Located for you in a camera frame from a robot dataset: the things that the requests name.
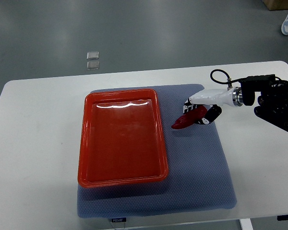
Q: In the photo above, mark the lower metal floor plate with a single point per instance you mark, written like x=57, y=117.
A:
x=93, y=65

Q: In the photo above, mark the red plastic tray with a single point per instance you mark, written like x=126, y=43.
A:
x=122, y=139

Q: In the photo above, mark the black table control panel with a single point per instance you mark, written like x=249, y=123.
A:
x=282, y=218

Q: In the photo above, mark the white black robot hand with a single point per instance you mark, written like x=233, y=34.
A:
x=215, y=98

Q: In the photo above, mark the light blue white sneaker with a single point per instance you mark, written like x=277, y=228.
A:
x=284, y=26

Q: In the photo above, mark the metal floor plate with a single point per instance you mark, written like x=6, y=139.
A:
x=93, y=65
x=92, y=55

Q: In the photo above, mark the blue-grey textured mat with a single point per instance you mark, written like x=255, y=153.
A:
x=198, y=179

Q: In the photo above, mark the white table leg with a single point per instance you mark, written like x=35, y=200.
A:
x=246, y=224

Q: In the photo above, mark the upper metal floor plate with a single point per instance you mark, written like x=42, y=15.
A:
x=92, y=55

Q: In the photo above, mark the cardboard box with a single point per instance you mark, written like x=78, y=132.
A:
x=275, y=5

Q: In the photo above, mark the black label tag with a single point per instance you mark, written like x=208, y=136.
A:
x=119, y=220

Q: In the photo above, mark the red pepper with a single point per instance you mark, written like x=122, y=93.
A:
x=189, y=118

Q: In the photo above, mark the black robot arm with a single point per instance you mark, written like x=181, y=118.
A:
x=273, y=100

